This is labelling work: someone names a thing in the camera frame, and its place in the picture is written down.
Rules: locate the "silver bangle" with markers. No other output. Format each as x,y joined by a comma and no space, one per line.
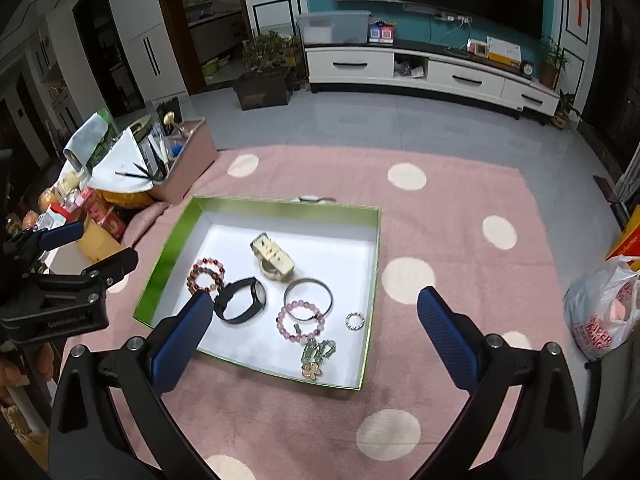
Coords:
308,299

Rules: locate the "black smart band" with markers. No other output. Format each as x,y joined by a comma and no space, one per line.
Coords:
241,301

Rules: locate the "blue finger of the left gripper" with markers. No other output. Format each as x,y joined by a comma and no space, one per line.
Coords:
61,236
113,269

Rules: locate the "potted plant on cabinet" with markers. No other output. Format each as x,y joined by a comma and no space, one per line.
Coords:
553,60

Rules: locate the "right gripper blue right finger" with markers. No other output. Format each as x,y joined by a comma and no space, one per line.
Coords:
454,336

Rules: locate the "white plastic shopping bag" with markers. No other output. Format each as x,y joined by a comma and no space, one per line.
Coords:
602,308

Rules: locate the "person's left hand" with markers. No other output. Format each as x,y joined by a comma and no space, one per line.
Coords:
13,370

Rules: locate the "gold flower charm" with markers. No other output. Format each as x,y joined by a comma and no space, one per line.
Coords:
311,371

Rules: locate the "potted plant black planter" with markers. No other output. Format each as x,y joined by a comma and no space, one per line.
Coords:
271,62

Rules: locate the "green cardboard box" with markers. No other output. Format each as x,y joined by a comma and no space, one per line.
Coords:
335,244

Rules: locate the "floor potted plant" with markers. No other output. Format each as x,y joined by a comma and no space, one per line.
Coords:
565,110

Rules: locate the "white TV cabinet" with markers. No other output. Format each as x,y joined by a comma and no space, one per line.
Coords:
453,74

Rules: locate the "cream white wristwatch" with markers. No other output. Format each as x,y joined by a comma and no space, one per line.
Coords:
274,263

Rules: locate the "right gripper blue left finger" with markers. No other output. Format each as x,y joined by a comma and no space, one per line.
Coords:
174,341

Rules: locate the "green bead charm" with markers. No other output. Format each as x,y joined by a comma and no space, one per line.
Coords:
318,351

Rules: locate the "small desk clock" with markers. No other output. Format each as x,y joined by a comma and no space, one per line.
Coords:
527,68

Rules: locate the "clear plastic storage bin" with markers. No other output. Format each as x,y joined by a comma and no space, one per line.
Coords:
336,27

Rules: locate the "pink storage box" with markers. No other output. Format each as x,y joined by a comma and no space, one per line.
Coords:
194,159

